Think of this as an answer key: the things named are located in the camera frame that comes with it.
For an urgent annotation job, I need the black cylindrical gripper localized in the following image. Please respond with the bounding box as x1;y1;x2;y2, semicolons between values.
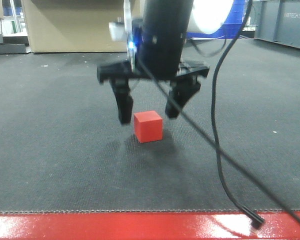
97;0;209;125

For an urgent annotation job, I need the red magnetic cube block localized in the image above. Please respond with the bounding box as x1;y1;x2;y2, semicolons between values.
133;110;163;144

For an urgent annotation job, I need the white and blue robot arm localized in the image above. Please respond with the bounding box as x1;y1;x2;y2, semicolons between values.
97;0;234;125

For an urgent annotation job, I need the dark grey table mat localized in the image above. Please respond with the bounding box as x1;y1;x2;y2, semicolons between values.
0;39;300;212

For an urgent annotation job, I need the cardboard box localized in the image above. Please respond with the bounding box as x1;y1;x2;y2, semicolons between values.
21;0;126;54

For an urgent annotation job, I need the red table edge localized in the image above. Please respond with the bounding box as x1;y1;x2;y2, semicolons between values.
0;212;300;240

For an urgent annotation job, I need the grey metal cabinet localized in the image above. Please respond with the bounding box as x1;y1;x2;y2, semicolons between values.
254;0;300;49

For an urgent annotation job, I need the thin black cable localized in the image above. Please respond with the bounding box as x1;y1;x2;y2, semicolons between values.
137;58;300;232

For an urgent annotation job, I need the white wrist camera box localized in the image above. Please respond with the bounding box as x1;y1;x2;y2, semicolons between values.
108;17;127;42

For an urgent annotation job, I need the thick black cable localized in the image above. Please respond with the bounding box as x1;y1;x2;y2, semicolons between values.
210;0;266;230

